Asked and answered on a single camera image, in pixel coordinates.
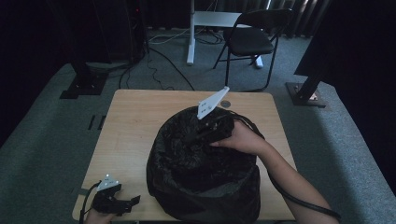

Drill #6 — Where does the black plastic trash bag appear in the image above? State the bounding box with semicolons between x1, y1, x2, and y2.
146;105;265;224

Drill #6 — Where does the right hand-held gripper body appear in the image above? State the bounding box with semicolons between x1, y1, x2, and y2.
186;86;235;143

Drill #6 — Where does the black metal stand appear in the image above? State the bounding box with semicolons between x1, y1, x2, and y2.
285;73;328;109
59;60;110;101

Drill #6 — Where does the long black floor cable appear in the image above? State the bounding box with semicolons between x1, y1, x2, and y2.
148;46;196;91

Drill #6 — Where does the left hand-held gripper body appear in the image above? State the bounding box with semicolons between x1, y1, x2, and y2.
92;174;134;217

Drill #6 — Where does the white floor cable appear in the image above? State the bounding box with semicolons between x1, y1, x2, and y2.
148;28;191;45

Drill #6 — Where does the black equipment tower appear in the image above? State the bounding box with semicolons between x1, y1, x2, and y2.
92;0;148;64

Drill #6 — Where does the right hand-held gripper cable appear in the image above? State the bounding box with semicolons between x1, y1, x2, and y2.
232;112;343;220

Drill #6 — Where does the left hand-held gripper cable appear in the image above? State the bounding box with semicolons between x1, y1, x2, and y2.
78;181;103;224

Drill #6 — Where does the looped black floor cable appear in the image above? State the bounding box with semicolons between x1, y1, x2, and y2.
118;52;148;91

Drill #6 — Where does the hand-held gripper cable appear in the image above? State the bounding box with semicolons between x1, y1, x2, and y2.
78;181;103;224
232;112;343;220

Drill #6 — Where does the white desk frame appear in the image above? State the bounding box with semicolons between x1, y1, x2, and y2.
186;0;264;69

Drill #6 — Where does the black folding chair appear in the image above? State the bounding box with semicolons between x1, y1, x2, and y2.
212;7;294;92

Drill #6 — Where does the person's left hand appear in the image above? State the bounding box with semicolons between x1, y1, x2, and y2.
83;208;117;224

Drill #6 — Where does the person's right hand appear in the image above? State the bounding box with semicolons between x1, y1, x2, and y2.
209;119;272;157

